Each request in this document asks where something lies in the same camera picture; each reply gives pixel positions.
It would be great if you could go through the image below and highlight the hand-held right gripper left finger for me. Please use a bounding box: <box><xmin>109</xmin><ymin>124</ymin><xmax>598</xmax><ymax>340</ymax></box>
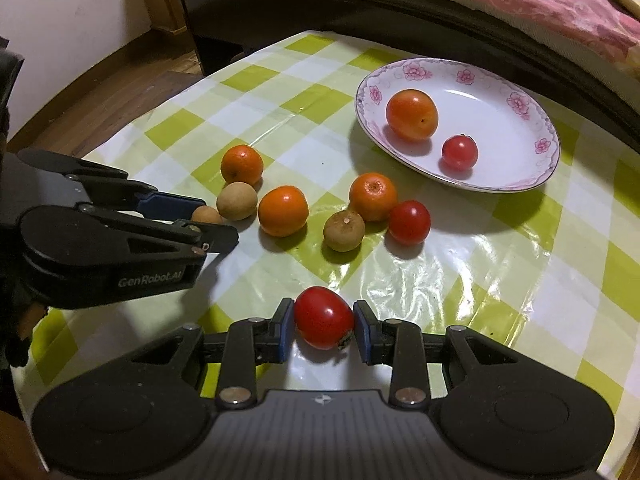
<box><xmin>122</xmin><ymin>297</ymin><xmax>296</xmax><ymax>408</ymax></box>

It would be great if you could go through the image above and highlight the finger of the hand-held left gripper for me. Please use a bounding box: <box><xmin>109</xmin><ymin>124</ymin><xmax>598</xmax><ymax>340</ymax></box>
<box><xmin>75</xmin><ymin>202</ymin><xmax>239</xmax><ymax>263</ymax></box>
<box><xmin>17</xmin><ymin>148</ymin><xmax>202</xmax><ymax>222</ymax></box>

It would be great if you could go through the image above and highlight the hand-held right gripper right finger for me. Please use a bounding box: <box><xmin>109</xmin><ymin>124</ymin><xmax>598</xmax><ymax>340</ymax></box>
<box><xmin>352</xmin><ymin>300</ymin><xmax>516</xmax><ymax>408</ymax></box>

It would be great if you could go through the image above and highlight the brown longan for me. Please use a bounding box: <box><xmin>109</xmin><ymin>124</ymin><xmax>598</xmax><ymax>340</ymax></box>
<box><xmin>216</xmin><ymin>181</ymin><xmax>257</xmax><ymax>221</ymax></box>
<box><xmin>191</xmin><ymin>205</ymin><xmax>224</xmax><ymax>226</ymax></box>
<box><xmin>323</xmin><ymin>209</ymin><xmax>366</xmax><ymax>252</ymax></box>

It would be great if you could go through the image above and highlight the large red tomato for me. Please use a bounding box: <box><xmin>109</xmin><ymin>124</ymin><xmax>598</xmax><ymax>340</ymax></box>
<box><xmin>293</xmin><ymin>286</ymin><xmax>356</xmax><ymax>352</ymax></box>

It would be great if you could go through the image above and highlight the orange tangerine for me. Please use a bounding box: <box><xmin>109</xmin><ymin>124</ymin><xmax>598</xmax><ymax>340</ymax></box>
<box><xmin>220</xmin><ymin>144</ymin><xmax>264</xmax><ymax>186</ymax></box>
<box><xmin>257</xmin><ymin>185</ymin><xmax>309</xmax><ymax>238</ymax></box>
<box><xmin>348</xmin><ymin>172</ymin><xmax>399</xmax><ymax>222</ymax></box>

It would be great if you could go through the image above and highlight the small red cherry tomato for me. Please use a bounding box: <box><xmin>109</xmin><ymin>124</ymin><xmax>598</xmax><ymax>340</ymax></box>
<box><xmin>388</xmin><ymin>200</ymin><xmax>432</xmax><ymax>246</ymax></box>
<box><xmin>441</xmin><ymin>134</ymin><xmax>479</xmax><ymax>172</ymax></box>

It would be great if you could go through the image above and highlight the large orange-red tomato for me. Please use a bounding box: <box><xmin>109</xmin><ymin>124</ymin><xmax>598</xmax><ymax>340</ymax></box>
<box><xmin>385</xmin><ymin>89</ymin><xmax>440</xmax><ymax>142</ymax></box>

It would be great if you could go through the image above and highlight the white floral-rim plate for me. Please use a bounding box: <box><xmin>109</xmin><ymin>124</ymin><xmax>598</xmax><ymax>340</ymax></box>
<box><xmin>355</xmin><ymin>58</ymin><xmax>561</xmax><ymax>193</ymax></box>

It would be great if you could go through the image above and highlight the person's left hand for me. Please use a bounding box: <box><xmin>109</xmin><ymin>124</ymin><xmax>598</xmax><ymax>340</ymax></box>
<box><xmin>0</xmin><ymin>302</ymin><xmax>48</xmax><ymax>367</ymax></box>

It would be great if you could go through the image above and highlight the green checked tablecloth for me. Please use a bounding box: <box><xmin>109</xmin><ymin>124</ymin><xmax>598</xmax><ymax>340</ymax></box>
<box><xmin>10</xmin><ymin>30</ymin><xmax>640</xmax><ymax>480</ymax></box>

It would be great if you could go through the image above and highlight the grey mattress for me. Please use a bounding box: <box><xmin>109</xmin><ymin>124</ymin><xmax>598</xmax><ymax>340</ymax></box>
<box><xmin>195</xmin><ymin>0</ymin><xmax>640</xmax><ymax>111</ymax></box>

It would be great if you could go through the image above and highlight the dark bed frame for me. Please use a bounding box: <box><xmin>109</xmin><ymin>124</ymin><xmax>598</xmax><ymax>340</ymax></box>
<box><xmin>175</xmin><ymin>0</ymin><xmax>640</xmax><ymax>171</ymax></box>

